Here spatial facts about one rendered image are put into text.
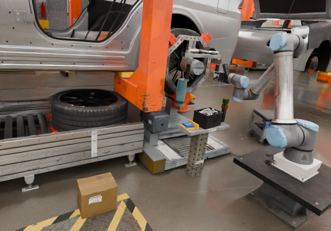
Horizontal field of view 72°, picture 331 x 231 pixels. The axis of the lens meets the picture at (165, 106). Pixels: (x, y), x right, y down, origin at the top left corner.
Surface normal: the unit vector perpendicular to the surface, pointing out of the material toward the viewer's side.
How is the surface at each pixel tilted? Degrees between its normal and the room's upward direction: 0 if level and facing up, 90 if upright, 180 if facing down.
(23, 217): 0
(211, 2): 90
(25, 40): 92
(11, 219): 0
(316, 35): 85
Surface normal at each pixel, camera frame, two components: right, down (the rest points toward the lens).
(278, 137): -0.94, 0.11
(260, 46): -0.77, 0.08
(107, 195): 0.50, 0.32
